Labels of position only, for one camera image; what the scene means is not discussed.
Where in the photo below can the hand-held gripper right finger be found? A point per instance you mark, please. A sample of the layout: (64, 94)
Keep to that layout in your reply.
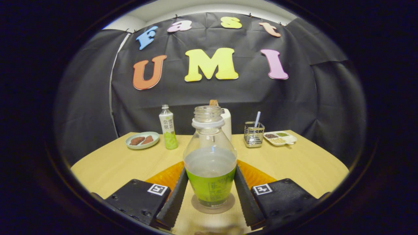
(246, 202)

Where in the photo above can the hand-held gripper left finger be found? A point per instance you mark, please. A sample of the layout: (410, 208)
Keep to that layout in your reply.
(174, 202)

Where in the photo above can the round brown coaster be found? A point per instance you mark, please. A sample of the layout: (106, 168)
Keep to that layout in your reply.
(229, 203)

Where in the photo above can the clear juice bottle green label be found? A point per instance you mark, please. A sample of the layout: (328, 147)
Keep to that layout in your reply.
(210, 182)

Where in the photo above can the tall slim green white bottle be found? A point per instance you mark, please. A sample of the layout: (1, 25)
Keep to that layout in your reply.
(168, 130)

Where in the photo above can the wooden table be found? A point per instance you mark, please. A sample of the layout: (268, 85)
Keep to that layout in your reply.
(294, 163)

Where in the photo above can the round pale green plate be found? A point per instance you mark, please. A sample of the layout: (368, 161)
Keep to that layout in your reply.
(143, 147)

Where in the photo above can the brown food piece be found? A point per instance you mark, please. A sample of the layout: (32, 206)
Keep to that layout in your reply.
(148, 139)
(136, 141)

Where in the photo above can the white divided tray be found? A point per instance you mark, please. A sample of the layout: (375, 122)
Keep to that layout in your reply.
(281, 138)

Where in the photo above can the white toaster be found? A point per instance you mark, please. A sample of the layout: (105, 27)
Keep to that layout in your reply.
(227, 125)

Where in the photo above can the white spoon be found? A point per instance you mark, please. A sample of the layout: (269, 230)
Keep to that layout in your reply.
(257, 119)

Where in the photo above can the brown toast slice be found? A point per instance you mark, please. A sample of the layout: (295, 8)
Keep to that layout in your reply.
(214, 102)

